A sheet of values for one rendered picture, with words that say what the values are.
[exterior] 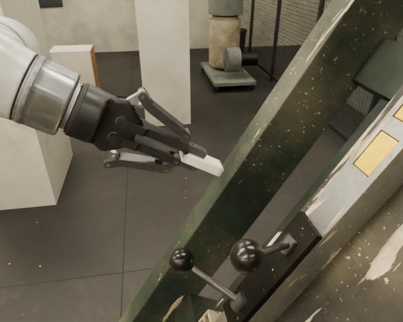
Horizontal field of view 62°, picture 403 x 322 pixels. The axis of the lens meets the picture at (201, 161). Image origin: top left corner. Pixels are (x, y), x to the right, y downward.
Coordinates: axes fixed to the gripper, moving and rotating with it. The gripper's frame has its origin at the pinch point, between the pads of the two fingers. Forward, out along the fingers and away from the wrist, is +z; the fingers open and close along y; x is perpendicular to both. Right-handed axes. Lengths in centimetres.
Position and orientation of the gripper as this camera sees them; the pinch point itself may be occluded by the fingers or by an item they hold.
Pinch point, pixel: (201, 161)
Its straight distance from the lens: 52.4
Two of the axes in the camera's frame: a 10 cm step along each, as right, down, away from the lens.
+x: 1.9, 5.0, -8.4
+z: 8.5, 3.5, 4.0
